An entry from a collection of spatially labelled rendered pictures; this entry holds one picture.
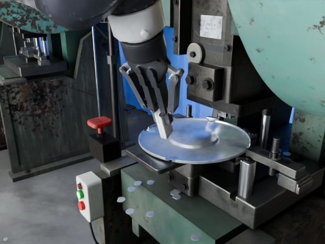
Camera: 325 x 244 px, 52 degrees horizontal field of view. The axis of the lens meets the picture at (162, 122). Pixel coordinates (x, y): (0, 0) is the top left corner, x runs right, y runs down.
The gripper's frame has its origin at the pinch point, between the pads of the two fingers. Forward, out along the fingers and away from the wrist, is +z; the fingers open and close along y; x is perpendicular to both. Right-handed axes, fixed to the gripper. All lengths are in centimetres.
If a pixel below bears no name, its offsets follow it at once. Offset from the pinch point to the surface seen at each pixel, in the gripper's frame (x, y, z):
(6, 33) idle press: 148, -293, 85
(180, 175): 3.8, -2.3, 22.9
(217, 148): 9.6, 6.4, 15.6
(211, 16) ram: 27.5, 0.0, -9.5
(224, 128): 22.1, 3.0, 21.3
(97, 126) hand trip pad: 9.7, -33.8, 19.8
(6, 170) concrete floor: 21, -161, 108
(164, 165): -2.6, -0.9, 11.2
